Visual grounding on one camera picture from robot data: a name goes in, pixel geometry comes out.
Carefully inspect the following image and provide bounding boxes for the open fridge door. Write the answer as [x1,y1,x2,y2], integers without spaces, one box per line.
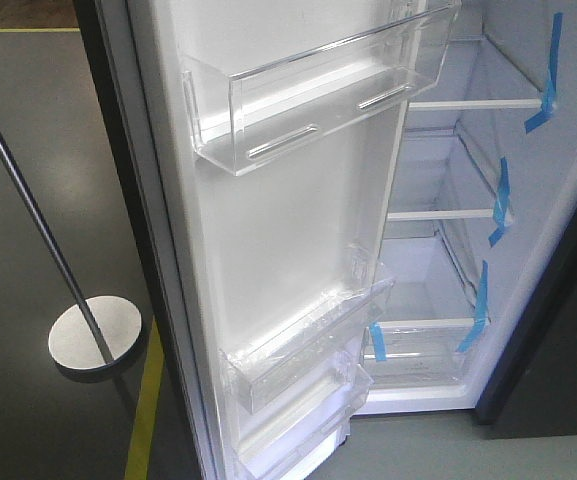
[70,0,464,480]

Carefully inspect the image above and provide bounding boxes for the metal stanchion post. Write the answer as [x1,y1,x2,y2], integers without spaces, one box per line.
[0,130,143,373]

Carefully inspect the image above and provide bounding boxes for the clear door bin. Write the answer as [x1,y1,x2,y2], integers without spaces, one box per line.
[181,1,461,176]
[222,264,395,414]
[233,360,372,479]

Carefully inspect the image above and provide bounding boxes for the dark grey fridge body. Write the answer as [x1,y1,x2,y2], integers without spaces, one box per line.
[361,1,577,438]

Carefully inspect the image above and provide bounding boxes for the lower clear door bin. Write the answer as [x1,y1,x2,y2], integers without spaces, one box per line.
[233,360,372,479]

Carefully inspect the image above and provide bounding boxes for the middle clear door bin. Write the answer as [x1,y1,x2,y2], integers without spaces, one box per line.
[222,264,395,414]

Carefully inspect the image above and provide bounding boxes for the upper clear door bin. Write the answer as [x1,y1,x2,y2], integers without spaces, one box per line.
[181,1,461,176]

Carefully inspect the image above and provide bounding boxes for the clear crisper drawer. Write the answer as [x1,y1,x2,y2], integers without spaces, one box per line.
[362,318,489,388]

